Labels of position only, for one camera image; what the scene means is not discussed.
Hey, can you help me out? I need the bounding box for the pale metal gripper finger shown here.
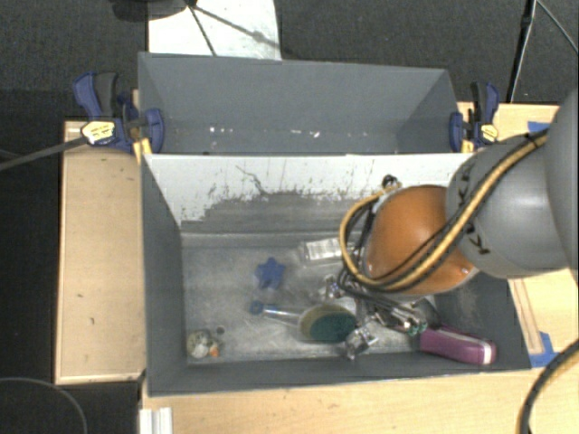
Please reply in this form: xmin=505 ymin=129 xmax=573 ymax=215
xmin=321 ymin=274 xmax=347 ymax=302
xmin=344 ymin=324 xmax=380 ymax=362

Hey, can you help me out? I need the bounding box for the green and yellow dish scrubber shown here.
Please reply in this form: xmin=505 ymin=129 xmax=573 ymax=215
xmin=250 ymin=299 xmax=359 ymax=345

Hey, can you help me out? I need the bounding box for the clear plastic bottle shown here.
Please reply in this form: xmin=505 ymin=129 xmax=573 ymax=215
xmin=297 ymin=237 xmax=345 ymax=266

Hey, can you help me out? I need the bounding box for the clear bottle with blue top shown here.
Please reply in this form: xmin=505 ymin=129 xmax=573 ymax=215
xmin=251 ymin=256 xmax=289 ymax=307

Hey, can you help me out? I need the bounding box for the purple and white case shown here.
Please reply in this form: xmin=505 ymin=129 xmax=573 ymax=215
xmin=417 ymin=325 xmax=498 ymax=366

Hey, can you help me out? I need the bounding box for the grey metal bin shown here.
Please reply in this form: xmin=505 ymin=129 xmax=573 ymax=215
xmin=137 ymin=51 xmax=533 ymax=397

